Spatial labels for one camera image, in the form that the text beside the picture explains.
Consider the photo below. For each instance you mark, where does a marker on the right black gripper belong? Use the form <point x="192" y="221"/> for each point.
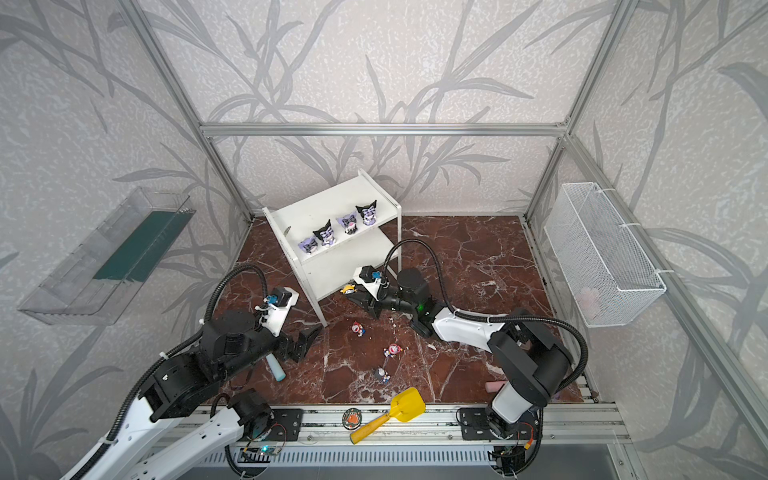
<point x="369" y="295"/>

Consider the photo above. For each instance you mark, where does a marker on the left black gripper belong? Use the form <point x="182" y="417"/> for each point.
<point x="294" y="344"/>

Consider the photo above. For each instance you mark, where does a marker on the black hooded kuromi figure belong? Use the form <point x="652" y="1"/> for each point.
<point x="325" y="235"/>

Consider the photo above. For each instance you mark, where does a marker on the purple kuromi figure black bow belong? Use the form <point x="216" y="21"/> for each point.
<point x="309" y="245"/>

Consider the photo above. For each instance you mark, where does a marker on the purple striped bow kuromi figure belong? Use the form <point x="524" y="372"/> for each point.
<point x="349" y="223"/>

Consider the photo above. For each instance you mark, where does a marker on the black eared kuromi figure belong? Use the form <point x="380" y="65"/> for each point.
<point x="368" y="213"/>

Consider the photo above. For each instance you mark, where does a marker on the red cap doraemon figure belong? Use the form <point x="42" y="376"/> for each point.
<point x="358" y="329"/>

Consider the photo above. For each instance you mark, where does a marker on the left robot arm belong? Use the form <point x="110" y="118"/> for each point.
<point x="189" y="374"/>

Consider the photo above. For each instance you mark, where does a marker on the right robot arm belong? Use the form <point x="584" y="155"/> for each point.
<point x="539" y="356"/>

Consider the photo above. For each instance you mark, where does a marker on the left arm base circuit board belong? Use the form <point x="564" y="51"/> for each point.
<point x="260" y="455"/>

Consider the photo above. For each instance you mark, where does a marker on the white two-tier metal shelf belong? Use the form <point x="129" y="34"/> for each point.
<point x="323" y="273"/>

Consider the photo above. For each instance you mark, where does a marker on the pink hat doraemon figure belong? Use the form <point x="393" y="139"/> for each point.
<point x="392" y="351"/>

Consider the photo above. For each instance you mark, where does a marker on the small dark figure front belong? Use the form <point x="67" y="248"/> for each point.
<point x="382" y="375"/>

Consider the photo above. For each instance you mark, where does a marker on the round orange badge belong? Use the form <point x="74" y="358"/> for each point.
<point x="352" y="419"/>

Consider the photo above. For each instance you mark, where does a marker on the yellow plastic toy shovel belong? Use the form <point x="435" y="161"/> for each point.
<point x="404" y="407"/>

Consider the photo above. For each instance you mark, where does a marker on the pink object in basket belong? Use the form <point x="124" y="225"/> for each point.
<point x="589" y="301"/>

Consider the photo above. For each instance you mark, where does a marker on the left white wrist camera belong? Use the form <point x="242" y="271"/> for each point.
<point x="277" y="305"/>

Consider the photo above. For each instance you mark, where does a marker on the clear plastic wall bin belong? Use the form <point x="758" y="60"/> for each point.
<point x="95" y="283"/>

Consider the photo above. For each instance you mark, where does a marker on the white wire mesh basket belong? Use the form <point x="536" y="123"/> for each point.
<point x="596" y="248"/>

